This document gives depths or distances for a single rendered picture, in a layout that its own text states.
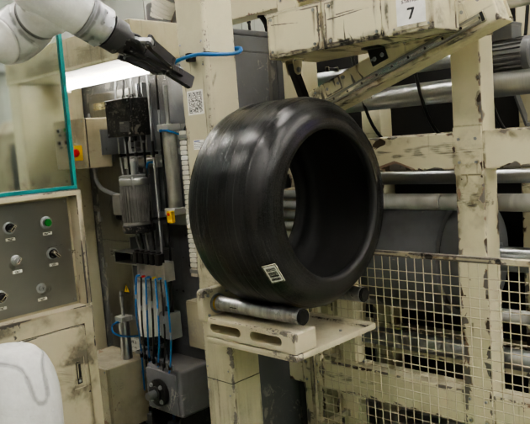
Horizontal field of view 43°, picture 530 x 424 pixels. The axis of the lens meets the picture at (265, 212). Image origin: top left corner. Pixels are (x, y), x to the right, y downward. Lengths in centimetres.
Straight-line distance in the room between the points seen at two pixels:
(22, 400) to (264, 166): 80
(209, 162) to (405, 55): 69
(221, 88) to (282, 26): 29
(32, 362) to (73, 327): 93
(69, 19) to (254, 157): 56
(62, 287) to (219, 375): 58
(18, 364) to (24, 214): 94
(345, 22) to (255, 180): 61
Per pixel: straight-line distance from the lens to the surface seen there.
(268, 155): 169
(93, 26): 147
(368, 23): 200
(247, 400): 225
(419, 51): 205
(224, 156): 176
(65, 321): 220
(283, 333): 182
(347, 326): 205
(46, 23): 147
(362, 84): 216
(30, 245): 217
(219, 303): 201
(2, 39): 152
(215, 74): 208
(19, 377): 128
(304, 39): 214
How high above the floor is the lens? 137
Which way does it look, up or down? 6 degrees down
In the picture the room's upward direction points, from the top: 4 degrees counter-clockwise
